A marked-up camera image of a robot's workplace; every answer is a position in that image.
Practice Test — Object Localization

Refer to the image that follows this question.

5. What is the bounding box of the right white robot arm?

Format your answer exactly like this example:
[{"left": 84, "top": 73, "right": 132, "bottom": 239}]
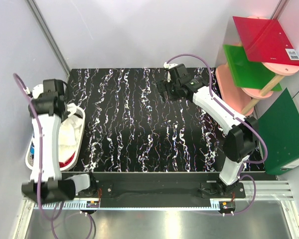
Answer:
[{"left": 156, "top": 75, "right": 258, "bottom": 198}]

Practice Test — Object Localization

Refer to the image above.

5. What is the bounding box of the aluminium frame rail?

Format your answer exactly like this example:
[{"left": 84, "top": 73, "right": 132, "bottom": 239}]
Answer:
[{"left": 22, "top": 181, "right": 295, "bottom": 201}]

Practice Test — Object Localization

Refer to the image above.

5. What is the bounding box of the red plastic folder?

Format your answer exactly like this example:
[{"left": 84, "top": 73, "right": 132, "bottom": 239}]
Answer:
[{"left": 233, "top": 16, "right": 299, "bottom": 66}]

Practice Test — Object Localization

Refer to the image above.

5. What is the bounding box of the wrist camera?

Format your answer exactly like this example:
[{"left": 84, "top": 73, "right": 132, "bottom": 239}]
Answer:
[
  {"left": 168, "top": 64, "right": 188, "bottom": 81},
  {"left": 43, "top": 79, "right": 65, "bottom": 96}
]

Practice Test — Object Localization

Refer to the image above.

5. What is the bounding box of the light green plastic folder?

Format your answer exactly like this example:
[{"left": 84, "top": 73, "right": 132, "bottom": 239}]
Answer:
[{"left": 223, "top": 45, "right": 276, "bottom": 90}]

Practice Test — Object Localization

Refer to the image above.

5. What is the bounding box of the white perforated laundry basket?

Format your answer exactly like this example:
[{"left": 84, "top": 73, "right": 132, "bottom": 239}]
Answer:
[{"left": 26, "top": 104, "right": 86, "bottom": 172}]

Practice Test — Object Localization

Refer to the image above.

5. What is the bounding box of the white daisy t-shirt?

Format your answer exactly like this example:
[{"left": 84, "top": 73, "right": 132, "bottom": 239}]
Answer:
[{"left": 57, "top": 103, "right": 85, "bottom": 160}]

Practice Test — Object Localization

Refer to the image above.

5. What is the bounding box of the black marble table mat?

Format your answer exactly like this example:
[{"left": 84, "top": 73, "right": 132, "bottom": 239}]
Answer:
[{"left": 64, "top": 67, "right": 266, "bottom": 173}]

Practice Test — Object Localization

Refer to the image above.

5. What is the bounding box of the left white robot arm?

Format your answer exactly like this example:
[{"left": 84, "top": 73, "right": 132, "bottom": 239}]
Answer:
[{"left": 21, "top": 79, "right": 98, "bottom": 204}]

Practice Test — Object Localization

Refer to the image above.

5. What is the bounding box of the dark green ring binder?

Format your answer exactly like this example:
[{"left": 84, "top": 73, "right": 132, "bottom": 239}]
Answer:
[{"left": 258, "top": 89, "right": 299, "bottom": 175}]

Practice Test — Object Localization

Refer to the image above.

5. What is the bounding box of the grey slotted cable duct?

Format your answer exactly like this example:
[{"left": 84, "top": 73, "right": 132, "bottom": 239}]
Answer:
[{"left": 42, "top": 200, "right": 100, "bottom": 210}]

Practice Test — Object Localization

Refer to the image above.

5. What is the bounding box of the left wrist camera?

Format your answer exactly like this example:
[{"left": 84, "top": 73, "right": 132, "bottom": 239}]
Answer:
[{"left": 43, "top": 79, "right": 65, "bottom": 96}]

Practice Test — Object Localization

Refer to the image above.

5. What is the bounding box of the corner aluminium post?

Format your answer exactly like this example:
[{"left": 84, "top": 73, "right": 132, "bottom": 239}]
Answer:
[{"left": 25, "top": 0, "right": 71, "bottom": 76}]

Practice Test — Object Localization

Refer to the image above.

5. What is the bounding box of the pink wooden shelf stand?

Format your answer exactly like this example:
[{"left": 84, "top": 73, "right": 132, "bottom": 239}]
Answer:
[{"left": 215, "top": 16, "right": 299, "bottom": 116}]

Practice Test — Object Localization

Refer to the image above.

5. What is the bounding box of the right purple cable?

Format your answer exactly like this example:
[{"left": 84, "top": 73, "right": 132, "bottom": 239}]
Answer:
[{"left": 164, "top": 53, "right": 269, "bottom": 215}]

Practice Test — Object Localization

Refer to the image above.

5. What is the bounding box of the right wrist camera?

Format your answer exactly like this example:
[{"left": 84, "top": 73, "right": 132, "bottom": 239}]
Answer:
[{"left": 168, "top": 64, "right": 188, "bottom": 81}]

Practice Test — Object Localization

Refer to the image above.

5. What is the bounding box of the red t-shirt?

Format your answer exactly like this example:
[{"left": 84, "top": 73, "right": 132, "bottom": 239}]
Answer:
[{"left": 59, "top": 153, "right": 75, "bottom": 168}]

